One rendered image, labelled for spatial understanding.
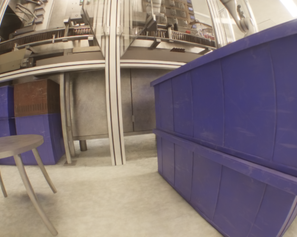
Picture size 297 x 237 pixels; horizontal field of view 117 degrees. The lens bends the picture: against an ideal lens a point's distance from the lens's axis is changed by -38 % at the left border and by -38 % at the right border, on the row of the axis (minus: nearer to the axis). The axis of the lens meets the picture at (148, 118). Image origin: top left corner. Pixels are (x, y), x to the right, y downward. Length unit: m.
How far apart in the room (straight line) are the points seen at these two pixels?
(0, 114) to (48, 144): 0.43
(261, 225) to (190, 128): 0.30
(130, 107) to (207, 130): 0.85
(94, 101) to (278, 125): 1.06
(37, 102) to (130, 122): 0.69
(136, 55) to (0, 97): 0.98
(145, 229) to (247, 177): 0.29
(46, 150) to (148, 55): 0.88
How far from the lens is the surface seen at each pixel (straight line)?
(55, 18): 1.77
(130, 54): 0.93
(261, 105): 0.25
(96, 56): 0.91
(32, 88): 0.99
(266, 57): 0.25
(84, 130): 1.13
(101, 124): 1.11
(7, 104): 1.10
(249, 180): 0.29
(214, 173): 0.35
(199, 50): 1.76
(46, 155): 0.99
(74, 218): 0.51
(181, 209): 0.49
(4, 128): 1.13
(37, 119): 0.97
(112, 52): 0.84
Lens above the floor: 0.32
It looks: 5 degrees down
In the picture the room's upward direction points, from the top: 3 degrees counter-clockwise
